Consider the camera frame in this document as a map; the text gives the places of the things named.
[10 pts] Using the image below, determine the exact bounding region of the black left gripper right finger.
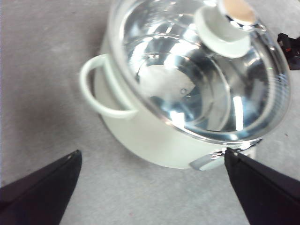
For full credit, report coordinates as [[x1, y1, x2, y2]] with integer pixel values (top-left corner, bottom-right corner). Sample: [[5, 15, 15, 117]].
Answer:
[[224, 147, 300, 225]]

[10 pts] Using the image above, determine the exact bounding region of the pale green electric cooking pot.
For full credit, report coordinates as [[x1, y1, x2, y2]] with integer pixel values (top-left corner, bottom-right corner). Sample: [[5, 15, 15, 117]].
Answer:
[[79, 0, 293, 171]]

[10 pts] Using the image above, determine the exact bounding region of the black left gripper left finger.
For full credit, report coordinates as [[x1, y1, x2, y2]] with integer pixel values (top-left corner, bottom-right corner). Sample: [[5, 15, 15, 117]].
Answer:
[[0, 149, 83, 225]]

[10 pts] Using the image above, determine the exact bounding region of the glass lid with green knob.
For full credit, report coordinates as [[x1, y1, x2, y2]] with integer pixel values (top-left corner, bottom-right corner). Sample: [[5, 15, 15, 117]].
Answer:
[[107, 0, 293, 146]]

